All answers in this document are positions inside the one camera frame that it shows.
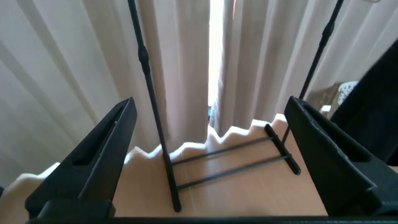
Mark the window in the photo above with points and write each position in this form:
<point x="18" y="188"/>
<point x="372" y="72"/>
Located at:
<point x="215" y="46"/>

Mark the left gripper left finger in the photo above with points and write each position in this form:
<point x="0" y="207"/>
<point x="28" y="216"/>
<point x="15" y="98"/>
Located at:
<point x="102" y="174"/>

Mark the white laundry basket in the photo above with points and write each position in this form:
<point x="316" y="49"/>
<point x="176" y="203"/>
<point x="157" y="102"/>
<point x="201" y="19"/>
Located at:
<point x="345" y="88"/>

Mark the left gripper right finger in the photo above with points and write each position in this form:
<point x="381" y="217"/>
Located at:
<point x="335" y="183"/>

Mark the black clothes rack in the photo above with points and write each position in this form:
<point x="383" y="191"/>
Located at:
<point x="143" y="59"/>

